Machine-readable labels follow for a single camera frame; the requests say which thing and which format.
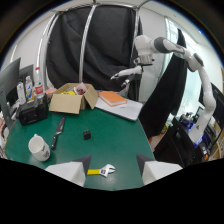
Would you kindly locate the black box case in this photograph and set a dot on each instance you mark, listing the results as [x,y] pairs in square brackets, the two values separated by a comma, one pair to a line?
[32,111]

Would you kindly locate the orange book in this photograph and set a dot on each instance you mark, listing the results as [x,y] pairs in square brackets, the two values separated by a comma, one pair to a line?
[112,98]

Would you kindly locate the yellow item in box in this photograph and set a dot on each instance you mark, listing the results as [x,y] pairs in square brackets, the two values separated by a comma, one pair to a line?
[68,93]

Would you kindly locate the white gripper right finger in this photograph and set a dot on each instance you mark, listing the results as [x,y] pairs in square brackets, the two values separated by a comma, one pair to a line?
[156,170]

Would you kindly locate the silver closed laptop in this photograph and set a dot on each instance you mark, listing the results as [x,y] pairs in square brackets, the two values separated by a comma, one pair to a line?
[123,108]

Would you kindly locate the blue-label plastic bottle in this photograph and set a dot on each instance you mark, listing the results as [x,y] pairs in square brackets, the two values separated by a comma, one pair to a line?
[29,87]

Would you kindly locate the pink item in box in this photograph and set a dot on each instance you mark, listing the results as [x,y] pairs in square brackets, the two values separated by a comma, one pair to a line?
[81,88]

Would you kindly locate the black curtain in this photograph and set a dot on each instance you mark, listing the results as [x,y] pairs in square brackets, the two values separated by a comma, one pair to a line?
[100,43]

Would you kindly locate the black kitchen knife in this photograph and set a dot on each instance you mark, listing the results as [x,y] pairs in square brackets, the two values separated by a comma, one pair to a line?
[58,132]

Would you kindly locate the black computer monitor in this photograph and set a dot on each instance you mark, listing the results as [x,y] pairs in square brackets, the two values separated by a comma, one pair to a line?
[8,83]

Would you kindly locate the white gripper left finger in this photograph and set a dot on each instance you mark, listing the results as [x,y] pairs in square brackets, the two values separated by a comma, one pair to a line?
[71,170]

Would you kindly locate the white printed mug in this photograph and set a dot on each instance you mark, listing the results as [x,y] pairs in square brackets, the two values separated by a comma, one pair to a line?
[39,148]

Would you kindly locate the black cloth drape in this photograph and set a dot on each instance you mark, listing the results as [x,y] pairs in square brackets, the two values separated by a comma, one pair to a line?
[166,90]

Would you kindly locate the clear plastic bottle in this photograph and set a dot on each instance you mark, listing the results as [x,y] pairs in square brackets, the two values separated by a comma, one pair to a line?
[21,93]

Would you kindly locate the small black cube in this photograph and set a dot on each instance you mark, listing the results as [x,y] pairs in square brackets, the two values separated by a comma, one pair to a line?
[87,134]

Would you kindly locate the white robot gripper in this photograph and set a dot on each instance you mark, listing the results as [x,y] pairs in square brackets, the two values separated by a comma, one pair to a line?
[130,71]

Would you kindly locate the red-label plastic bottle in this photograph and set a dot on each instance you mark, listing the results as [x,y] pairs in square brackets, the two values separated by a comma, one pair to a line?
[39,85]

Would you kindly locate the open cardboard box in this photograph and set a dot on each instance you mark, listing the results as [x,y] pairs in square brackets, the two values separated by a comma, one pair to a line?
[72,99]

